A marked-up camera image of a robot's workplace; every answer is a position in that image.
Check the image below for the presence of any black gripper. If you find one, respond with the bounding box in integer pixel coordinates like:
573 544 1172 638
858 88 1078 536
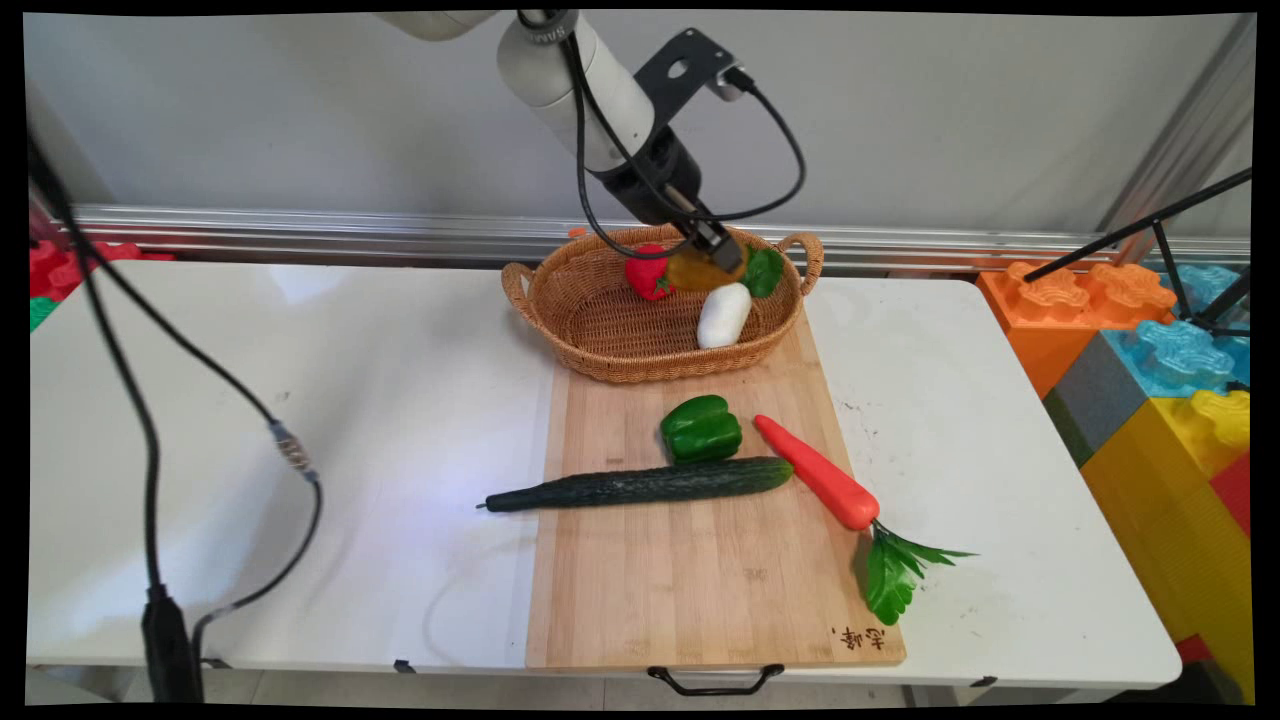
588 126 748 274

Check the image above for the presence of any orange-brown toy potato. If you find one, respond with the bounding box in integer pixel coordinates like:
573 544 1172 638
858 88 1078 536
666 243 750 293

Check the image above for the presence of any dark green toy cucumber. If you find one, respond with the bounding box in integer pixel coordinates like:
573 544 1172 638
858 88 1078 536
476 456 796 514

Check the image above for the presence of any white toy radish with leaves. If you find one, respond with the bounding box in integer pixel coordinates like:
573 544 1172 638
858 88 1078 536
696 246 787 351

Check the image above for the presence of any red toy pepper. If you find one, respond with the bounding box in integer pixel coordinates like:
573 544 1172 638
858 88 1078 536
624 243 678 303

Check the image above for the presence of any woven wicker basket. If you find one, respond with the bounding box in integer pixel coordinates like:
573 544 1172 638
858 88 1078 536
500 223 826 386

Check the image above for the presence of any green toy bell pepper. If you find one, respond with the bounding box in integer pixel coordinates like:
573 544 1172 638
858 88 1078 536
659 394 744 466

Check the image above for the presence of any orange toy carrot with leaves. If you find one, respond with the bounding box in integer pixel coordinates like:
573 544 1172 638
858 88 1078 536
753 414 979 627

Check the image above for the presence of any orange foam building block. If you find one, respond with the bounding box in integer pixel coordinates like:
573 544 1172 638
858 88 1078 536
976 261 1180 400

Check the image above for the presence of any wooden cutting board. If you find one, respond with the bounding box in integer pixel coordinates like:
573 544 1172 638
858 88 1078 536
525 300 908 672

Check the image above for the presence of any gray foam building block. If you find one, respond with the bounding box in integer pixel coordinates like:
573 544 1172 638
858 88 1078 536
1042 331 1152 467

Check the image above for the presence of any black tripod stand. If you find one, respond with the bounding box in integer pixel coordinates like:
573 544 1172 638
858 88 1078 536
1022 167 1254 340

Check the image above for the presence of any blue foam building block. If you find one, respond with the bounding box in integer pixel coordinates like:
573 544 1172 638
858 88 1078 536
1100 262 1253 400

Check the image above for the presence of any red foam block beside yellow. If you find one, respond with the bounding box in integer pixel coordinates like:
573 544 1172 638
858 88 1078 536
1209 454 1253 538

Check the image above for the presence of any red studded foam block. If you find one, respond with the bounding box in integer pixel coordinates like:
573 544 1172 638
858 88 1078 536
29 239 177 300

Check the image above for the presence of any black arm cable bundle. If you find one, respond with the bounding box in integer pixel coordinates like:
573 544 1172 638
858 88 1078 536
516 10 808 262

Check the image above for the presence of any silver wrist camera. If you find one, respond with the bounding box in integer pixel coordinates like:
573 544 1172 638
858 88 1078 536
707 64 754 104

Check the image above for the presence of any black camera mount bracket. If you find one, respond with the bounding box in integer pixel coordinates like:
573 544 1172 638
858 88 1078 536
632 27 740 127

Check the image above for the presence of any black velcro cable strap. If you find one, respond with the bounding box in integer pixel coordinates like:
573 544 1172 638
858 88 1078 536
516 10 582 47

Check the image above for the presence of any horizontal aluminium rail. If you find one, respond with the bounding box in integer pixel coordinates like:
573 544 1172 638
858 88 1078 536
48 204 1252 277

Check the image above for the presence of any black table handle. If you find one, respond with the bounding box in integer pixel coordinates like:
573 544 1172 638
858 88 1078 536
646 663 787 698

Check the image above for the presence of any diagonal aluminium frame post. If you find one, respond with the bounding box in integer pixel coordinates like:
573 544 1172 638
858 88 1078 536
1098 14 1257 263

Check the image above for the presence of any thin cable with metal connector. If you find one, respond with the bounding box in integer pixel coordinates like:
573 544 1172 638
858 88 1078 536
30 150 324 703

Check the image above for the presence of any thick black cable with adapter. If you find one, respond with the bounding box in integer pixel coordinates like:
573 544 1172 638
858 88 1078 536
28 135 207 705

